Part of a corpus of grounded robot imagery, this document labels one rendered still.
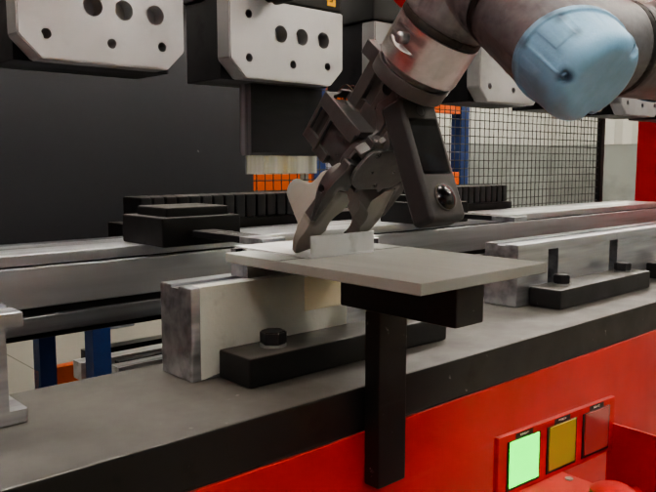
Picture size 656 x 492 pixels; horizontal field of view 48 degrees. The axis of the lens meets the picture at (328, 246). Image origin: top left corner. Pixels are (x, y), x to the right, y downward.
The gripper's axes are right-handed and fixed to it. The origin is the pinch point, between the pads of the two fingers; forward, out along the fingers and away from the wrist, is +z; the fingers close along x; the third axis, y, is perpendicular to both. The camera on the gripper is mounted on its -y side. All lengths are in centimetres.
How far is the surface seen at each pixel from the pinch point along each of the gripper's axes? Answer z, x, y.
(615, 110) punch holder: -9, -73, 16
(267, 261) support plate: 0.8, 7.6, -0.5
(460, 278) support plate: -11.7, 2.8, -15.0
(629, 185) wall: 222, -744, 233
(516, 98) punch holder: -10.4, -40.2, 14.8
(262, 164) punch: -0.5, 1.5, 12.2
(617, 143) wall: 196, -743, 275
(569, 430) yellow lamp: 1.9, -16.1, -26.2
